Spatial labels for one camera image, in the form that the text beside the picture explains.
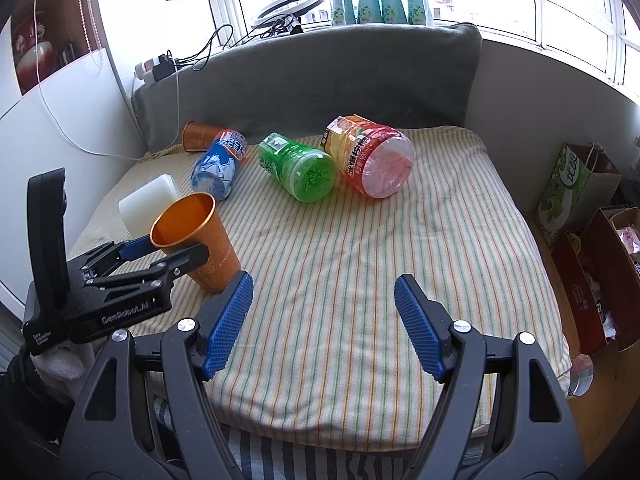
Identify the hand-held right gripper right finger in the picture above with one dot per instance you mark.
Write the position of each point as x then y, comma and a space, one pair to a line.
420, 320

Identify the green plastic bottle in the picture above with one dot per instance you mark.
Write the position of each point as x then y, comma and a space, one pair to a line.
300, 170

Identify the striped blanket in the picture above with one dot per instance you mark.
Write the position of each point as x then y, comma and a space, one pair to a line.
325, 260

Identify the grey cushion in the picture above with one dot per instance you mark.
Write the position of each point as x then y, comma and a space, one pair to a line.
300, 85

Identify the green printed paper bag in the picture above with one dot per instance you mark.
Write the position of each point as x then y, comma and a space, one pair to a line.
565, 185

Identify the red orange label plastic bottle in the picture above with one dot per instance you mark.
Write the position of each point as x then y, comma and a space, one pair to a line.
375, 160

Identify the orange metal cup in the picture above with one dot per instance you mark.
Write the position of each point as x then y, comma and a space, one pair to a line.
215, 245
200, 135

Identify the black power adapter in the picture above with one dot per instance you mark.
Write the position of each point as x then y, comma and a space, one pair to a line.
164, 67

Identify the red white jar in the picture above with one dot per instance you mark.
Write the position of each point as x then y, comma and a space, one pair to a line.
32, 52

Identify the white plastic block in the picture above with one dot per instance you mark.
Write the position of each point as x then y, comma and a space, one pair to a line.
145, 205

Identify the person's left forearm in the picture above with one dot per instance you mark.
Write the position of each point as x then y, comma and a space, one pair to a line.
22, 390

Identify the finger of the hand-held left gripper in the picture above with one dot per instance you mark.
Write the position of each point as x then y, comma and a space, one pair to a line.
137, 248
185, 257

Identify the grey striped bed sheet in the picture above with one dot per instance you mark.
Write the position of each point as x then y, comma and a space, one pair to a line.
310, 460

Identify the brown cardboard box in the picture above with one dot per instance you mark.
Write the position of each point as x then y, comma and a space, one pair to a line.
602, 232

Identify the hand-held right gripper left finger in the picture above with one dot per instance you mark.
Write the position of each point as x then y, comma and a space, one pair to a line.
230, 317

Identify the red cardboard box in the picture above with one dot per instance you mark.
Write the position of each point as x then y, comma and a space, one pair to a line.
580, 285

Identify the white power strip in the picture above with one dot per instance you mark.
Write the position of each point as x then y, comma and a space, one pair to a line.
144, 71

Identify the blue label plastic bottle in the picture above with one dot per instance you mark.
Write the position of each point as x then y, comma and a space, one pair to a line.
215, 170

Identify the wooden wall shelf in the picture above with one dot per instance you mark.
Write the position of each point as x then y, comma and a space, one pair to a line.
75, 25

